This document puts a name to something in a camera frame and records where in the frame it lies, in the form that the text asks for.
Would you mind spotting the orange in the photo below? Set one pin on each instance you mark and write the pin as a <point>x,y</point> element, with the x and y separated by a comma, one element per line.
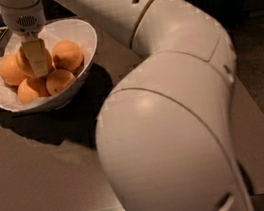
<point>58,80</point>
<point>10,71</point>
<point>67,55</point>
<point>24,64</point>
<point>30,89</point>

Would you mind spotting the white ceramic bowl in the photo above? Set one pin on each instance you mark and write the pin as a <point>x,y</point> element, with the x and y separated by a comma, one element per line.
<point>75,30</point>

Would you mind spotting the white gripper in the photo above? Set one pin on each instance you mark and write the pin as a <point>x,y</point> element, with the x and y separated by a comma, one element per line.
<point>24,20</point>

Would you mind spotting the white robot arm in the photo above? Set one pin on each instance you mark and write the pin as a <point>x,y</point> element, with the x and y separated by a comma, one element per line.
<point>163,134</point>

